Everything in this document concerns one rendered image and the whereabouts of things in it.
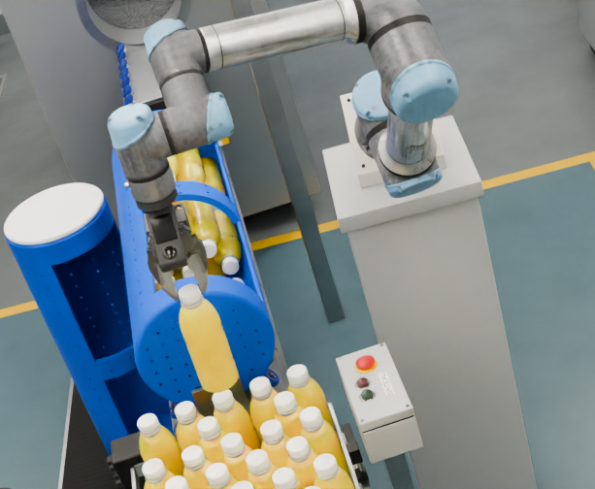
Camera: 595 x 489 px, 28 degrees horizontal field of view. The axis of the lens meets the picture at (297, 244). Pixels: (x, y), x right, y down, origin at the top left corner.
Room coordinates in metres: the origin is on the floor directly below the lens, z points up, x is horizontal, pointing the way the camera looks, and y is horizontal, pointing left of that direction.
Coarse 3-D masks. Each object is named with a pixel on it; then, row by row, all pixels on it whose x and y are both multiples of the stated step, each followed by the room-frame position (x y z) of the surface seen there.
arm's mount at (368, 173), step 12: (348, 96) 2.38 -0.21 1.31; (348, 108) 2.36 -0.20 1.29; (348, 120) 2.34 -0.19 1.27; (348, 132) 2.32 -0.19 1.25; (432, 132) 2.26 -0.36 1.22; (360, 156) 2.27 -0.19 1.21; (444, 156) 2.21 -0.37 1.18; (360, 168) 2.25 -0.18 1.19; (372, 168) 2.24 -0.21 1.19; (444, 168) 2.22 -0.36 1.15; (360, 180) 2.24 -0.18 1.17; (372, 180) 2.24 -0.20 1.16
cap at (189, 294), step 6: (186, 288) 1.71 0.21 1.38; (192, 288) 1.71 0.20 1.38; (198, 288) 1.70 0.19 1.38; (180, 294) 1.70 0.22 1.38; (186, 294) 1.70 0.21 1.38; (192, 294) 1.69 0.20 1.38; (198, 294) 1.69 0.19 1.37; (186, 300) 1.69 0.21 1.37; (192, 300) 1.69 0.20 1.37; (198, 300) 1.69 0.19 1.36
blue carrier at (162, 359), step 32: (128, 192) 2.45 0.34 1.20; (192, 192) 2.32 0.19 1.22; (128, 224) 2.32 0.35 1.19; (128, 256) 2.21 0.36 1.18; (128, 288) 2.12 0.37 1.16; (224, 288) 1.93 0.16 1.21; (256, 288) 2.03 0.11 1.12; (160, 320) 1.91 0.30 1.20; (224, 320) 1.91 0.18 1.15; (256, 320) 1.91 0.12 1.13; (160, 352) 1.90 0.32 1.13; (256, 352) 1.91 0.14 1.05; (160, 384) 1.91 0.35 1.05; (192, 384) 1.91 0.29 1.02
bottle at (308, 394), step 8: (296, 384) 1.72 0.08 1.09; (304, 384) 1.72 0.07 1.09; (312, 384) 1.73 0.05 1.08; (296, 392) 1.72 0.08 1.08; (304, 392) 1.71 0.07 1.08; (312, 392) 1.71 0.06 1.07; (320, 392) 1.73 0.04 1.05; (296, 400) 1.71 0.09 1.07; (304, 400) 1.71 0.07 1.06; (312, 400) 1.71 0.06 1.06; (320, 400) 1.71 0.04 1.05; (320, 408) 1.71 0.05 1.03; (328, 408) 1.73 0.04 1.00; (328, 416) 1.72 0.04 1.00; (336, 432) 1.74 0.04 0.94
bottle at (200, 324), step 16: (208, 304) 1.70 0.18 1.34; (192, 320) 1.68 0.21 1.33; (208, 320) 1.68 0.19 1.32; (192, 336) 1.67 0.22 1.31; (208, 336) 1.67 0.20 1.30; (224, 336) 1.70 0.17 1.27; (192, 352) 1.68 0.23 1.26; (208, 352) 1.67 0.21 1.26; (224, 352) 1.68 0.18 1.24; (208, 368) 1.67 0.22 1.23; (224, 368) 1.68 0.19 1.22; (208, 384) 1.68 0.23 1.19; (224, 384) 1.67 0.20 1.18
